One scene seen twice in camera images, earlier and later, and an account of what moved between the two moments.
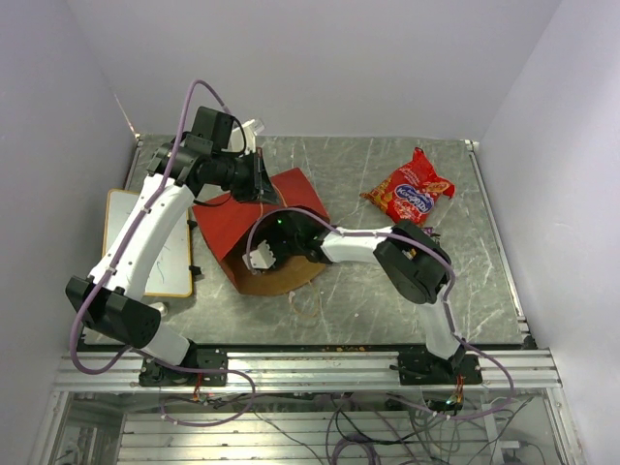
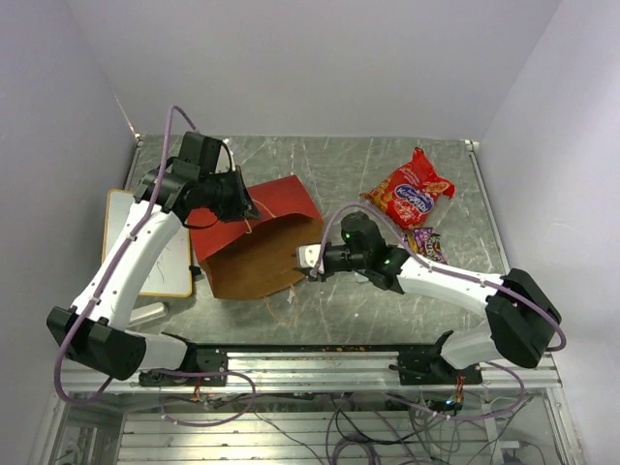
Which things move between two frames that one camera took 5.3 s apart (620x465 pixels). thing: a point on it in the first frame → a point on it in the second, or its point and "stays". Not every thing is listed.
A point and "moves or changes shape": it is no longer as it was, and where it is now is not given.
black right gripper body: x=281 y=248 → x=340 y=259
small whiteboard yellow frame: x=170 y=271 stays
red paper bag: x=225 y=224 moves or changes shape
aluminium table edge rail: x=474 y=147 stays
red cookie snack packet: x=410 y=194 stays
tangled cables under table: x=355 y=428 stays
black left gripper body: x=247 y=177 → x=225 y=194
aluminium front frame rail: x=521 y=370 stays
